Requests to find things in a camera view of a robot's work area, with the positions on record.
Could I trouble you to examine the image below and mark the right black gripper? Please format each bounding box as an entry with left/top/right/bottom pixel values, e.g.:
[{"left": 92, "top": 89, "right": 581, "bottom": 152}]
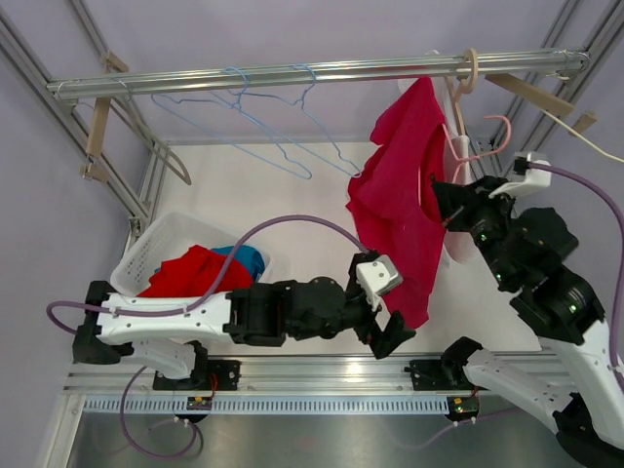
[{"left": 433, "top": 175, "right": 519, "bottom": 288}]

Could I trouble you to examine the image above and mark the pink wire hanger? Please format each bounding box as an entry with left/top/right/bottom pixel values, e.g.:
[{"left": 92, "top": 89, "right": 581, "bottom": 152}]
[{"left": 442, "top": 115, "right": 512, "bottom": 185}]

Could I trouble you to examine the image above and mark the magenta t shirt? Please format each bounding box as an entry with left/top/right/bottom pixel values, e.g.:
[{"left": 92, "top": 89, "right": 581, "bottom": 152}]
[{"left": 346, "top": 77, "right": 446, "bottom": 329}]

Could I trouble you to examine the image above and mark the light blue hanger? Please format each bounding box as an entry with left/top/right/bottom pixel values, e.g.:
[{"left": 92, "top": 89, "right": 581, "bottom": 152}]
[
  {"left": 211, "top": 63, "right": 362, "bottom": 180},
  {"left": 150, "top": 68, "right": 311, "bottom": 180}
]

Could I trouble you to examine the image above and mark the blue t shirt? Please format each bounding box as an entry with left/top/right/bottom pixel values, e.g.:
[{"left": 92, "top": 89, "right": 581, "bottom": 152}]
[{"left": 219, "top": 245, "right": 265, "bottom": 288}]

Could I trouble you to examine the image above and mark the red t shirt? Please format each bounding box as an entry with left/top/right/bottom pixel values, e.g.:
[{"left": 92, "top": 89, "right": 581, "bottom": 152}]
[{"left": 137, "top": 245, "right": 254, "bottom": 298}]

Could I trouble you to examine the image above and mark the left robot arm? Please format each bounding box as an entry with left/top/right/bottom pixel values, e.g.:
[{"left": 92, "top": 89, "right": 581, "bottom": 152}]
[{"left": 72, "top": 251, "right": 415, "bottom": 389}]

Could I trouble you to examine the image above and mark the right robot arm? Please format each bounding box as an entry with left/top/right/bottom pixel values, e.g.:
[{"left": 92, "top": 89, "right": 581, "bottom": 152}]
[{"left": 432, "top": 176, "right": 623, "bottom": 467}]

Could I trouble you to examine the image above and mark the white t shirt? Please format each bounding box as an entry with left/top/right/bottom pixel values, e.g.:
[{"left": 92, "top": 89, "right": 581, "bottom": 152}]
[{"left": 432, "top": 76, "right": 476, "bottom": 267}]

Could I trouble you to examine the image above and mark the beige wooden hanger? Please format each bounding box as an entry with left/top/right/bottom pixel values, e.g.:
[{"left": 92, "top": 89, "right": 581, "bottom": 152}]
[{"left": 445, "top": 48, "right": 479, "bottom": 136}]

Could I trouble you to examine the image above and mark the right beige clip hanger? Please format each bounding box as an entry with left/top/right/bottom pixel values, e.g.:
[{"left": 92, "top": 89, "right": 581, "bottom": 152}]
[{"left": 485, "top": 73, "right": 598, "bottom": 136}]

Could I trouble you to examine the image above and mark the beige clip hanger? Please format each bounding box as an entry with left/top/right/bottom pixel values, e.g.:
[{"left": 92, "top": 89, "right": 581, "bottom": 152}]
[
  {"left": 81, "top": 51, "right": 129, "bottom": 183},
  {"left": 485, "top": 73, "right": 598, "bottom": 136}
]

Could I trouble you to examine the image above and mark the grey plastic hanger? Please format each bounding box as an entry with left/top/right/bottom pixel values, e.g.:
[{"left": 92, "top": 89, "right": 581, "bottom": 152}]
[{"left": 111, "top": 80, "right": 192, "bottom": 186}]

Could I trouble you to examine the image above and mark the left beige clip hanger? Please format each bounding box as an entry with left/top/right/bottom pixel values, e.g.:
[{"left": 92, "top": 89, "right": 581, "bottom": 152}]
[{"left": 81, "top": 51, "right": 129, "bottom": 183}]

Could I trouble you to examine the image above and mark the white plastic laundry basket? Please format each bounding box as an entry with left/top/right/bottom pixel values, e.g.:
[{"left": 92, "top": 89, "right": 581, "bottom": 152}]
[{"left": 109, "top": 212, "right": 244, "bottom": 296}]

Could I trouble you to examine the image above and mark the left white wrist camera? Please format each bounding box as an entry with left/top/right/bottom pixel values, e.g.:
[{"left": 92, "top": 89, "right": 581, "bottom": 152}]
[{"left": 355, "top": 254, "right": 403, "bottom": 312}]

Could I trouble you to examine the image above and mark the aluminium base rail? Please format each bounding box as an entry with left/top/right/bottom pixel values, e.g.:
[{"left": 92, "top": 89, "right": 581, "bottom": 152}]
[{"left": 62, "top": 353, "right": 571, "bottom": 394}]

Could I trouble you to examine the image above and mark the silver clothes rail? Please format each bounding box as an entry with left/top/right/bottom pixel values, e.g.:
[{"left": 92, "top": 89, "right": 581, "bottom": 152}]
[{"left": 46, "top": 49, "right": 589, "bottom": 100}]

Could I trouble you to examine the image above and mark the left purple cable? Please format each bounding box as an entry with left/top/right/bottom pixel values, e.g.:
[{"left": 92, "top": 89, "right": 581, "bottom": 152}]
[{"left": 45, "top": 214, "right": 371, "bottom": 337}]

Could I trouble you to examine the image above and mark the purple cable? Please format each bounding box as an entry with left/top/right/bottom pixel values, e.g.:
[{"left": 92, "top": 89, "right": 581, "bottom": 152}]
[
  {"left": 526, "top": 162, "right": 624, "bottom": 371},
  {"left": 45, "top": 214, "right": 371, "bottom": 337}
]

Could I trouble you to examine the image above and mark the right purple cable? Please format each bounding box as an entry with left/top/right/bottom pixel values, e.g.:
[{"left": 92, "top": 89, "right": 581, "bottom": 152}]
[{"left": 526, "top": 162, "right": 624, "bottom": 371}]

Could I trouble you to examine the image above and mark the white slotted cable duct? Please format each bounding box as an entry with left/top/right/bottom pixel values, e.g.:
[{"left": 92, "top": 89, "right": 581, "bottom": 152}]
[{"left": 83, "top": 394, "right": 449, "bottom": 415}]

